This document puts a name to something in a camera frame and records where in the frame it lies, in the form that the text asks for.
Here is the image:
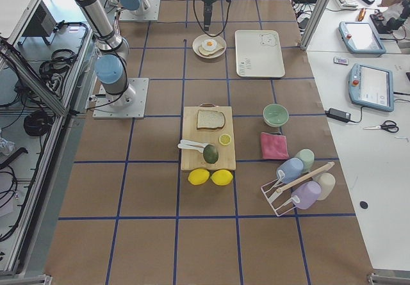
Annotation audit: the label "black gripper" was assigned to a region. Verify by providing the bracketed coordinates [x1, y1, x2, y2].
[203, 3, 213, 31]

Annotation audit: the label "round cream plate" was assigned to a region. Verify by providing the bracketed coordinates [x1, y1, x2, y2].
[192, 35, 227, 59]

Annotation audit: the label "bread slice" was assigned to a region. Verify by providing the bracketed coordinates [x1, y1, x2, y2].
[198, 45, 225, 57]
[197, 110, 226, 130]

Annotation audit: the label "fried egg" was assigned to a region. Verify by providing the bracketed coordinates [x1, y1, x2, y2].
[201, 38, 218, 51]

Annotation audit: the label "cream bear tray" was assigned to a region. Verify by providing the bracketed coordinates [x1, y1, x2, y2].
[234, 29, 285, 78]

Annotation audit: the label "green bowl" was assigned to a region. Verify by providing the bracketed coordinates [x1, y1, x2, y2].
[263, 103, 289, 127]

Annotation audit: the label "lemon slice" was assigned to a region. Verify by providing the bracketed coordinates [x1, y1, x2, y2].
[218, 133, 232, 146]

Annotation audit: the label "white plastic knife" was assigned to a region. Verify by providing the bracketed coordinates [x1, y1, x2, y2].
[179, 139, 208, 148]

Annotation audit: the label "white plastic fork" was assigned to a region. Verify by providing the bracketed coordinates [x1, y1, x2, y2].
[177, 143, 204, 154]

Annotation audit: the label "wooden cutting board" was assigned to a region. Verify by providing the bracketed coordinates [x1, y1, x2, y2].
[181, 106, 236, 171]

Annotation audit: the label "pink cloth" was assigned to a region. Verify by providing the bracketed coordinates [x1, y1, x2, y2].
[261, 132, 289, 160]

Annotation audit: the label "far teach pendant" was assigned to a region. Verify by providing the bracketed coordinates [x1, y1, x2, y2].
[338, 22, 386, 56]

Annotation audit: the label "teach pendant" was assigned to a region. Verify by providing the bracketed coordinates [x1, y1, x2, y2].
[338, 22, 386, 56]
[348, 63, 394, 112]

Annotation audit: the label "yellow lemon left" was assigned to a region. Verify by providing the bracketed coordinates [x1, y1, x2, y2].
[188, 168, 210, 186]

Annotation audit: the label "yellow lemon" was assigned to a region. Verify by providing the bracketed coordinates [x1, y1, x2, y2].
[188, 168, 210, 186]
[211, 169, 233, 186]

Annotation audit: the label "yellow lemon right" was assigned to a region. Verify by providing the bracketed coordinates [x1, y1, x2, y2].
[211, 169, 233, 186]

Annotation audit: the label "black power adapter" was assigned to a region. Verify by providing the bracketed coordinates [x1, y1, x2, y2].
[325, 108, 351, 123]

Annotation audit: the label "green cup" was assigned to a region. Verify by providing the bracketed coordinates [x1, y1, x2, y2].
[295, 149, 315, 174]

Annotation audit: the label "near teach pendant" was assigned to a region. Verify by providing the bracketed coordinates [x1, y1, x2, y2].
[348, 63, 394, 112]

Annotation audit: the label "blue cup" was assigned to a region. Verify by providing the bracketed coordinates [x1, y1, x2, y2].
[276, 158, 304, 184]

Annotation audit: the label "beige cup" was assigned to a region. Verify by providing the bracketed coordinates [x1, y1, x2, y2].
[313, 172, 336, 200]

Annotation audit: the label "purple cup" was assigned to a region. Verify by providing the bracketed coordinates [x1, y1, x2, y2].
[291, 181, 322, 209]

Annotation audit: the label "black scissors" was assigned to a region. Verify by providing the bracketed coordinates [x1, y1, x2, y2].
[364, 120, 400, 133]

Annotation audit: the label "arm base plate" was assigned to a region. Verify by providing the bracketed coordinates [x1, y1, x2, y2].
[119, 0, 161, 22]
[92, 77, 149, 119]

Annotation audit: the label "white wire cup rack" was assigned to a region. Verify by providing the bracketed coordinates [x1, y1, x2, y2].
[261, 161, 334, 216]

